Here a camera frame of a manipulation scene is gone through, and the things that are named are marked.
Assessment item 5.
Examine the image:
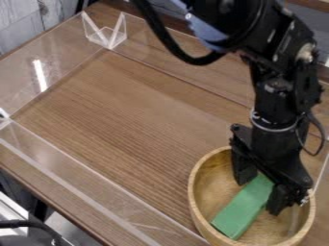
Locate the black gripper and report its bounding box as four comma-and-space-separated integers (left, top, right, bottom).
231, 124, 314, 216

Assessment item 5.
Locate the green rectangular block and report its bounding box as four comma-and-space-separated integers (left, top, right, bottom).
212, 175, 275, 240

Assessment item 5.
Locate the brown wooden bowl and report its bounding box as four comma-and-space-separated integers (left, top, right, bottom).
188, 146, 316, 246

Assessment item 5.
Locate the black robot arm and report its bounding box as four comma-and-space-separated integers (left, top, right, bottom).
183, 0, 324, 215

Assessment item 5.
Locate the black cable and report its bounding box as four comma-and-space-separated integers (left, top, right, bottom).
130, 0, 229, 67

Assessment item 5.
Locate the black metal bracket with bolt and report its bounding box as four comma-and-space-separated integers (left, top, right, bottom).
27, 216, 76, 246

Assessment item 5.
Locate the clear acrylic corner bracket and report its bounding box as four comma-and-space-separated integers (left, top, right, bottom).
82, 12, 128, 50

